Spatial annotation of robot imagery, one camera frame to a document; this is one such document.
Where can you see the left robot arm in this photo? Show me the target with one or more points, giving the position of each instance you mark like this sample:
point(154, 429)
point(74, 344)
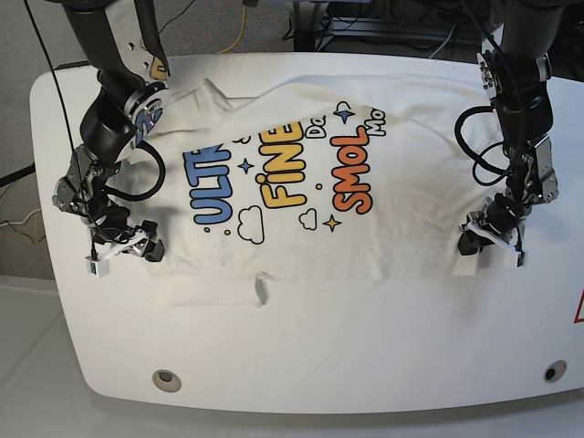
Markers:
point(515, 70)

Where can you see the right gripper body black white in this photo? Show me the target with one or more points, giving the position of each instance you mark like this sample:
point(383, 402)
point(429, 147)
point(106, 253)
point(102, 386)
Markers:
point(111, 235)

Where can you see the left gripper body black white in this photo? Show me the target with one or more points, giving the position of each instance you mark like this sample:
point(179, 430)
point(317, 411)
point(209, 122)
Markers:
point(500, 220)

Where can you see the white printed T-shirt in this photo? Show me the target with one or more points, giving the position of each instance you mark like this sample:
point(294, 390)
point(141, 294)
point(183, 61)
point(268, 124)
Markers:
point(320, 180)

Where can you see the left table grommet hole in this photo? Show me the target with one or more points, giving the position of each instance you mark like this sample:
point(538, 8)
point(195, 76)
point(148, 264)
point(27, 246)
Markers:
point(166, 381)

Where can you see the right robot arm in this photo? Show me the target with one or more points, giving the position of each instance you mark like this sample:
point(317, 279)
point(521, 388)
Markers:
point(121, 40)

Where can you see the black table leg stand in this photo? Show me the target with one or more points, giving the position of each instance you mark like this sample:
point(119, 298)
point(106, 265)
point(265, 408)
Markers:
point(310, 24)

